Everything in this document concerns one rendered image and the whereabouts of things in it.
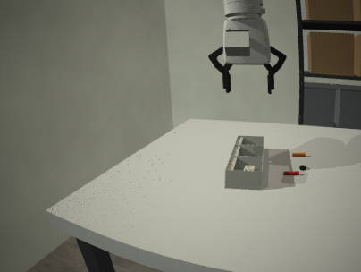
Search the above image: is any beige domino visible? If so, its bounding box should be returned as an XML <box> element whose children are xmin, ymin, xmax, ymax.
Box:
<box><xmin>244</xmin><ymin>166</ymin><xmax>256</xmax><ymax>171</ymax></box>

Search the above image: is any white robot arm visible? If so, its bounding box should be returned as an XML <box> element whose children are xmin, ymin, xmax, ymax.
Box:
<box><xmin>223</xmin><ymin>0</ymin><xmax>265</xmax><ymax>56</ymax></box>

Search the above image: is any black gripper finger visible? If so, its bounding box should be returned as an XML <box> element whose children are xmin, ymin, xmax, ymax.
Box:
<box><xmin>208</xmin><ymin>47</ymin><xmax>233</xmax><ymax>93</ymax></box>
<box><xmin>264</xmin><ymin>46</ymin><xmax>287</xmax><ymax>94</ymax></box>

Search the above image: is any grey open-top bin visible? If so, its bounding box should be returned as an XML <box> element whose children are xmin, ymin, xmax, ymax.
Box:
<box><xmin>225</xmin><ymin>135</ymin><xmax>264</xmax><ymax>190</ymax></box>

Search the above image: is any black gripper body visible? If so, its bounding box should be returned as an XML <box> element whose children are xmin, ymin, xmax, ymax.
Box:
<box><xmin>223</xmin><ymin>15</ymin><xmax>271</xmax><ymax>65</ymax></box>

